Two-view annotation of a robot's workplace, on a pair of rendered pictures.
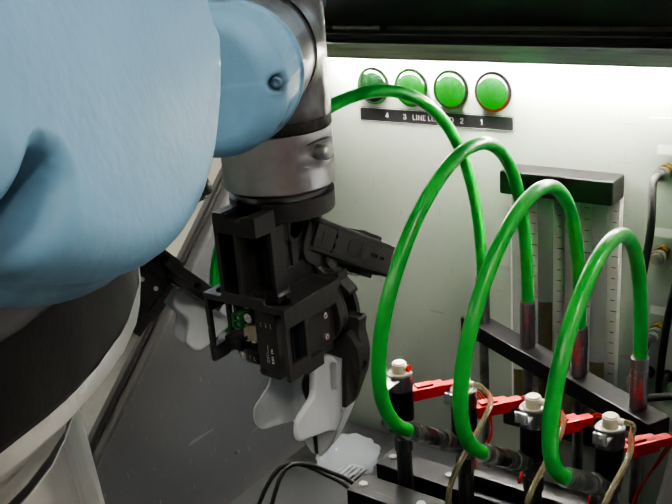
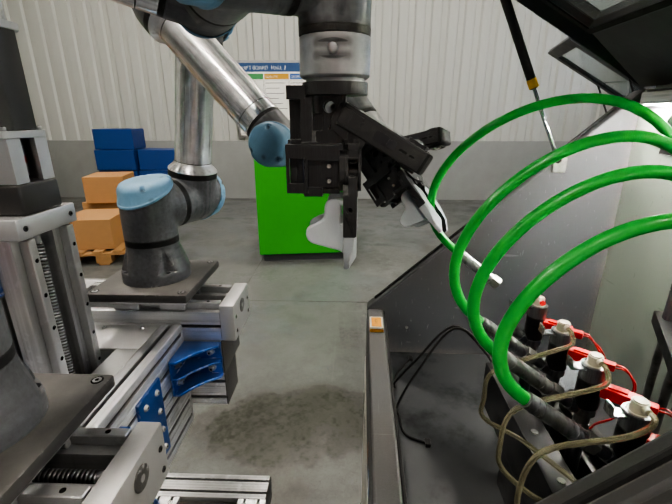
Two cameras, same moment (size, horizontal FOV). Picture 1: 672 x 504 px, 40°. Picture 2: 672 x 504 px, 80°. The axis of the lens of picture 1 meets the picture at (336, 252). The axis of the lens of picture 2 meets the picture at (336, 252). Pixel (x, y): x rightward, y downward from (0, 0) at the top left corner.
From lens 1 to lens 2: 53 cm
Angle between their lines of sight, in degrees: 53
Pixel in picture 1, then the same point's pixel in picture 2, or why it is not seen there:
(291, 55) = not seen: outside the picture
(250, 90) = not seen: outside the picture
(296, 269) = (325, 134)
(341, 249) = (366, 134)
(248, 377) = (511, 293)
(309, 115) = (322, 18)
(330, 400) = (339, 230)
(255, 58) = not seen: outside the picture
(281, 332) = (294, 163)
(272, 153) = (303, 44)
